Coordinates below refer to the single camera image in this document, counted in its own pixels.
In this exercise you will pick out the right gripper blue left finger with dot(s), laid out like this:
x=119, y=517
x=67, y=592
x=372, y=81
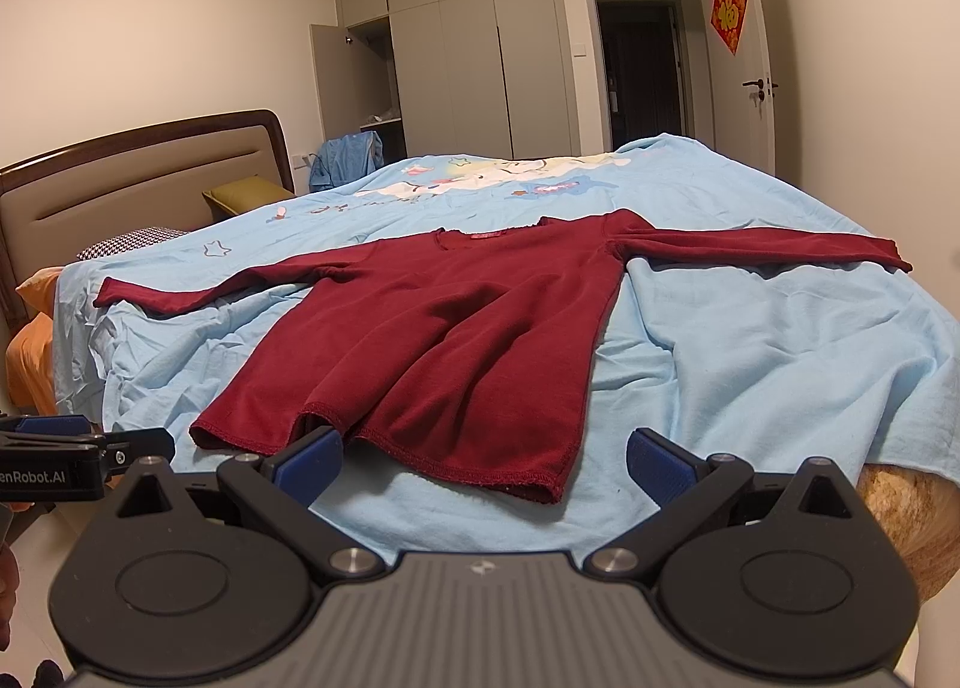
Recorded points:
x=272, y=495

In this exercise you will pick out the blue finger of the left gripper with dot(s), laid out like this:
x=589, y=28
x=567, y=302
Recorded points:
x=52, y=424
x=122, y=448

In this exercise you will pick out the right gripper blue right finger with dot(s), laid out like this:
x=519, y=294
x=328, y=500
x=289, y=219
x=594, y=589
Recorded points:
x=694, y=496

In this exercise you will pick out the dark red long-sleeve shirt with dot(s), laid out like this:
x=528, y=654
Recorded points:
x=466, y=356

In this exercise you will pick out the white bedroom door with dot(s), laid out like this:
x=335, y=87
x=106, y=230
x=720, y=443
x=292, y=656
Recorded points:
x=744, y=128

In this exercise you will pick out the person's left hand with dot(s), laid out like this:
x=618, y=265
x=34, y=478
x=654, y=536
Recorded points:
x=9, y=585

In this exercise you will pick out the checkered red white pillow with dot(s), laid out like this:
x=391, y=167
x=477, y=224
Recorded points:
x=133, y=240

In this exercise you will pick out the light blue cartoon bedsheet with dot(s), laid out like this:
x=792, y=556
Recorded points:
x=859, y=365

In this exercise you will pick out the brown beige bed headboard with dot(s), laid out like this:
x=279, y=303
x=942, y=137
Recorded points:
x=58, y=203

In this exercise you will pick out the olive green pillow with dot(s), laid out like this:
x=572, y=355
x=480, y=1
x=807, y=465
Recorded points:
x=232, y=199

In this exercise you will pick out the blue garment on chair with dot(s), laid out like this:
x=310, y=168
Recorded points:
x=344, y=160

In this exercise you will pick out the grey built-in wardrobe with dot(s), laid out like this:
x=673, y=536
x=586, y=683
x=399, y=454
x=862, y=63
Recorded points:
x=484, y=77

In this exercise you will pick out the red fu character decoration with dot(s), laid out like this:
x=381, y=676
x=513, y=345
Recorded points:
x=727, y=18

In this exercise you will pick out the black door handle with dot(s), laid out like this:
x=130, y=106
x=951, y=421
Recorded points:
x=762, y=88

